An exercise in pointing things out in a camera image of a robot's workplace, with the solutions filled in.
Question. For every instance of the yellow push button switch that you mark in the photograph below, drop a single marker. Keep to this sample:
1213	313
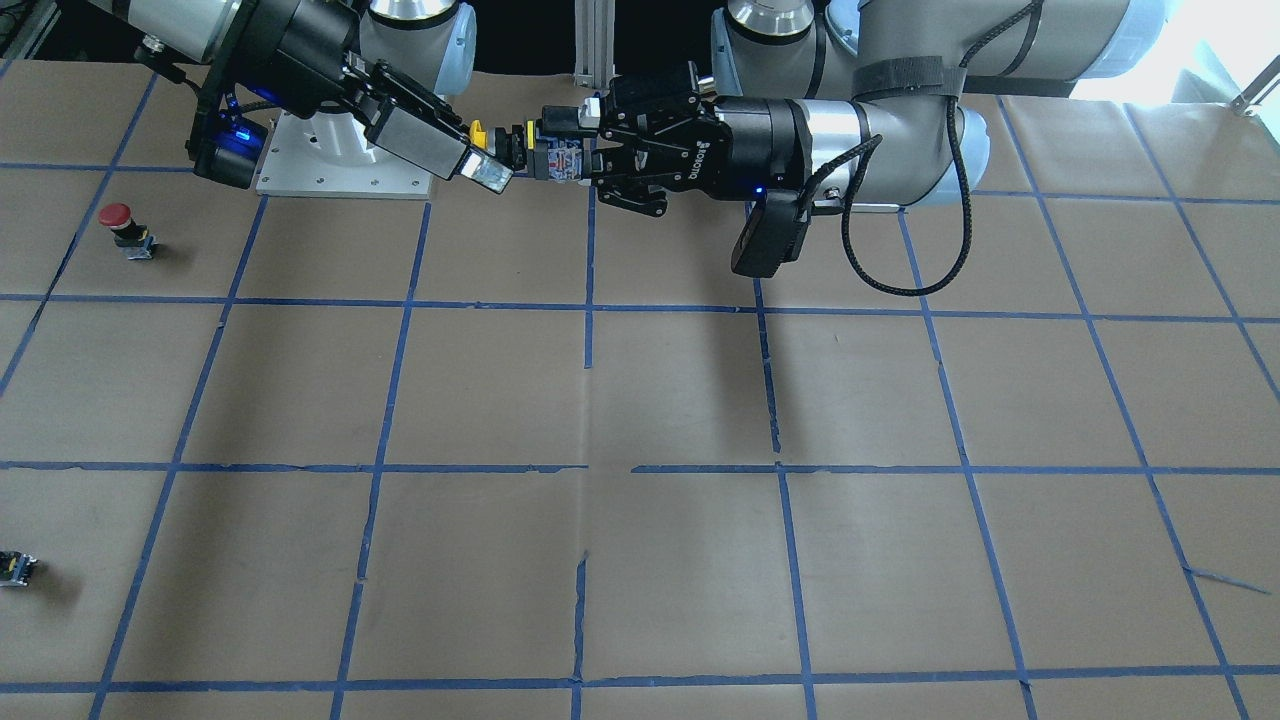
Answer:
535	150

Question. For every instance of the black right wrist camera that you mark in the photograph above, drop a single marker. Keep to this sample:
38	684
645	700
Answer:
224	146

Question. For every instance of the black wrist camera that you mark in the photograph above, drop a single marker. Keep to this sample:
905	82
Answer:
772	235
224	146

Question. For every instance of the red push button switch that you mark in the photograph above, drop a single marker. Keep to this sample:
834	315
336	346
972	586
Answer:
134	240

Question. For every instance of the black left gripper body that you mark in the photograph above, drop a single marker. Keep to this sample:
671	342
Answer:
752	135

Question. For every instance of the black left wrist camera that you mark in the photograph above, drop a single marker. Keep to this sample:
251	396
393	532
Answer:
772	235

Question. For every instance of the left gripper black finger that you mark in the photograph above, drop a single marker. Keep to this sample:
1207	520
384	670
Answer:
663	105
626	177

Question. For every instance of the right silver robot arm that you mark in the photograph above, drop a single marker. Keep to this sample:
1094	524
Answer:
431	41

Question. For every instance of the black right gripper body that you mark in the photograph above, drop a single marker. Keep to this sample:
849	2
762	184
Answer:
300	42

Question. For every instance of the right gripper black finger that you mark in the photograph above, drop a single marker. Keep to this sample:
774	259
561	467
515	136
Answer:
411	122

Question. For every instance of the small black contact block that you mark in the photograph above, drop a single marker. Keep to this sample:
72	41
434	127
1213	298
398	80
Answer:
16	568

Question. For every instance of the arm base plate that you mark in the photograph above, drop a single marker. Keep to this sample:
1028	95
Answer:
328	157

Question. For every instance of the aluminium frame post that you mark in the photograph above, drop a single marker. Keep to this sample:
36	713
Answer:
593	32

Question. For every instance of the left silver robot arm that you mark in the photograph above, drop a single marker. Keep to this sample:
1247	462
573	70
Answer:
795	86

